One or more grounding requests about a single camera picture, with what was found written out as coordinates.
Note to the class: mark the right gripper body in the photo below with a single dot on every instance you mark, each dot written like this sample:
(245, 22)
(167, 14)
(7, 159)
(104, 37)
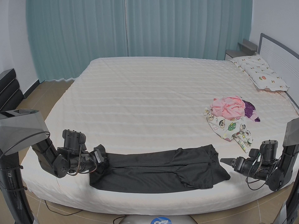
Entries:
(244, 168)

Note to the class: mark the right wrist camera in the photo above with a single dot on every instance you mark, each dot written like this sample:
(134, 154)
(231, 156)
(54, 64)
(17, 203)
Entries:
(254, 153)

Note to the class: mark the bed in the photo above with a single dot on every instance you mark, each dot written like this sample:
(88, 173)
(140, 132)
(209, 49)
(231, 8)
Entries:
(144, 97)

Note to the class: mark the black chest of drawers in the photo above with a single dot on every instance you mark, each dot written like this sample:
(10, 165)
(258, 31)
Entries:
(9, 90)

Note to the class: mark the purple garment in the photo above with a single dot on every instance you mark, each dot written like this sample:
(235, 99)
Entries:
(250, 107)

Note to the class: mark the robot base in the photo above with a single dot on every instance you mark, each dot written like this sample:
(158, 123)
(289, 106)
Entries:
(156, 219)

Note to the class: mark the pink garment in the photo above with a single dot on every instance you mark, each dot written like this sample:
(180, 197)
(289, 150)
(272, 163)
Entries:
(226, 107)

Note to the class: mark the grey bedside table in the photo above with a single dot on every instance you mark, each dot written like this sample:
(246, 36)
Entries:
(240, 50)

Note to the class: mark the black T-shirt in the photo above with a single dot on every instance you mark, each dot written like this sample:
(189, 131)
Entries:
(158, 169)

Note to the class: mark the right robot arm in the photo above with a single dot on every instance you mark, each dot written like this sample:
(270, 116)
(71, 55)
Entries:
(288, 157)

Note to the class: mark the white printed pyjama garment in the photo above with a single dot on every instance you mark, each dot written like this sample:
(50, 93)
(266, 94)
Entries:
(226, 128)

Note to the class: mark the white printed pillow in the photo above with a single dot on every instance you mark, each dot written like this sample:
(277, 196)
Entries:
(259, 72)

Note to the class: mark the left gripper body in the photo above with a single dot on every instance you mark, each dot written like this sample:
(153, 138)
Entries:
(97, 162)

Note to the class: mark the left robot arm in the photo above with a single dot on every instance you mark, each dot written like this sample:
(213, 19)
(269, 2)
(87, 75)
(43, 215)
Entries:
(23, 129)

